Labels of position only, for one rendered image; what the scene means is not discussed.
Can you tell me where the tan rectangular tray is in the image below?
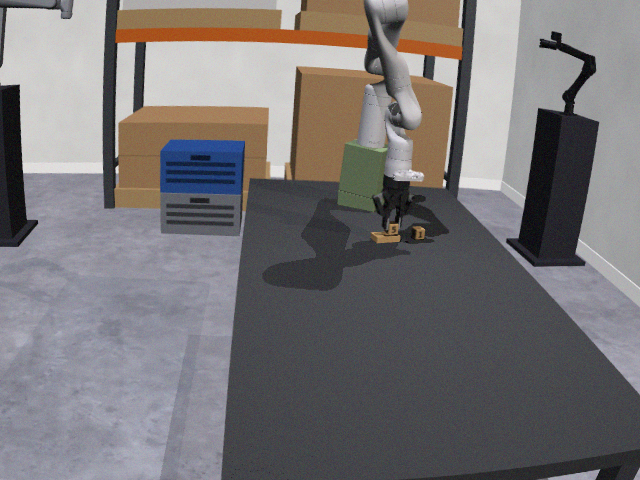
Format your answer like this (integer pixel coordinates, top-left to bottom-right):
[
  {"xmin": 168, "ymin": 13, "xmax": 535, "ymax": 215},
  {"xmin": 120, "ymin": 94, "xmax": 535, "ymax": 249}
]
[{"xmin": 371, "ymin": 232, "xmax": 401, "ymax": 243}]

